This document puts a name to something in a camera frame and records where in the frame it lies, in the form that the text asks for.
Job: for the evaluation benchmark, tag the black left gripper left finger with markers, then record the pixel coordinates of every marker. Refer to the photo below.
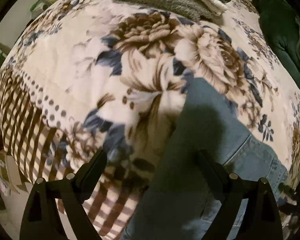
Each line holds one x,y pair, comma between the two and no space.
41,219

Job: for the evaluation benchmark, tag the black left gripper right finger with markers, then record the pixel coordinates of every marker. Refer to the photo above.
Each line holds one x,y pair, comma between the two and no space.
261,219

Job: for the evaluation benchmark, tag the blue denim pants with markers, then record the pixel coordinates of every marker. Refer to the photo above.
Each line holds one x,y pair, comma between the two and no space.
179,203

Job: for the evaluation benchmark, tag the floral fleece blanket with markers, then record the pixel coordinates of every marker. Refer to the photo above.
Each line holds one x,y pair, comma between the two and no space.
93,75

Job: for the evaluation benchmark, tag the dark green pillow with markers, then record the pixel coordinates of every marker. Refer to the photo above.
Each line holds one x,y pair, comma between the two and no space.
280,26

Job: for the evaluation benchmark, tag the grey folded towel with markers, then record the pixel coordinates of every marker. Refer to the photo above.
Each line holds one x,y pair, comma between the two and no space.
192,9

